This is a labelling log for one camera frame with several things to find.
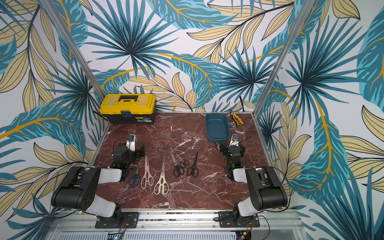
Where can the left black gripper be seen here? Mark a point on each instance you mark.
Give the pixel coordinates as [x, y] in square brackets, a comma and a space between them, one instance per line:
[138, 154]

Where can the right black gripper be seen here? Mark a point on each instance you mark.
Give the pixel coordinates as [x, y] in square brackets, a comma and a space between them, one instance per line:
[225, 149]

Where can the pink handled kitchen scissors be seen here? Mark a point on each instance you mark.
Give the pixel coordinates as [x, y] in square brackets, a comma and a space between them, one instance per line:
[147, 179]

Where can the blue handled scissors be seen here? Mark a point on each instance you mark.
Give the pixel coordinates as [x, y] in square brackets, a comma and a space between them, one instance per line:
[135, 179]

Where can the teal plastic storage box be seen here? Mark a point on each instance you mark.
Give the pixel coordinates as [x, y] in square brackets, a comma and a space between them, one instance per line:
[217, 128]

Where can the cream handled kitchen scissors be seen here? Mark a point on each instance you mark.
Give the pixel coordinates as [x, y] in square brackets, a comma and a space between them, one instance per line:
[161, 187]

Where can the black handled scissors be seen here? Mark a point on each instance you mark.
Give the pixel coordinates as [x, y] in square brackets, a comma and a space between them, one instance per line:
[178, 169]

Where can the all black scissors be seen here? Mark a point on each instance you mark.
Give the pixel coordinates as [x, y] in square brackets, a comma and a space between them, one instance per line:
[193, 169]

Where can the small black scissors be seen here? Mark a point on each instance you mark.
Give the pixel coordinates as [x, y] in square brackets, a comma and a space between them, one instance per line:
[183, 162]

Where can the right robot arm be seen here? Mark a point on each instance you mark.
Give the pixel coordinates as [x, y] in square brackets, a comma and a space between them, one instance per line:
[266, 191]

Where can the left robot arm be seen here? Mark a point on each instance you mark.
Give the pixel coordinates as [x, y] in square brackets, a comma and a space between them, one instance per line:
[78, 189]

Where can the yellow black toolbox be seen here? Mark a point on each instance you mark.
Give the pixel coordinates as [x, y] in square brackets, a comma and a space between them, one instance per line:
[129, 108]

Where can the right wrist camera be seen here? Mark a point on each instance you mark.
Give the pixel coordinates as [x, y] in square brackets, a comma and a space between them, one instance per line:
[234, 140]

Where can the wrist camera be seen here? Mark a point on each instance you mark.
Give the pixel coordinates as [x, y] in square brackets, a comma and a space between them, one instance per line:
[234, 140]
[131, 142]

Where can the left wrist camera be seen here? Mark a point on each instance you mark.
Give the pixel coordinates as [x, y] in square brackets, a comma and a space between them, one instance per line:
[131, 142]

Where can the yellow handled pliers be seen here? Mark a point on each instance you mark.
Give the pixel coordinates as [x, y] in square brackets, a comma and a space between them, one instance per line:
[236, 118]

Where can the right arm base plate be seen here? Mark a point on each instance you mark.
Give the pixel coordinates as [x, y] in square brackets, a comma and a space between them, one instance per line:
[230, 219]

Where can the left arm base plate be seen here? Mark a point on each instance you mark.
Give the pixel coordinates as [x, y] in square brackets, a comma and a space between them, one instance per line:
[124, 220]

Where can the aluminium front rail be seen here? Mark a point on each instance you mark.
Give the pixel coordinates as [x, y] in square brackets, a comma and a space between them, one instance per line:
[185, 224]

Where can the right metal frame post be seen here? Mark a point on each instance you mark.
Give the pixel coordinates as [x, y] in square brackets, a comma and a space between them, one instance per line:
[299, 21]

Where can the metal frame post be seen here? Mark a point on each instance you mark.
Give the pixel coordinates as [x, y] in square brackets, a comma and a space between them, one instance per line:
[299, 21]
[59, 22]

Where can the left metal frame post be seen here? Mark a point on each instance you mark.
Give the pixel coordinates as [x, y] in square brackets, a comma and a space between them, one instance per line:
[59, 22]

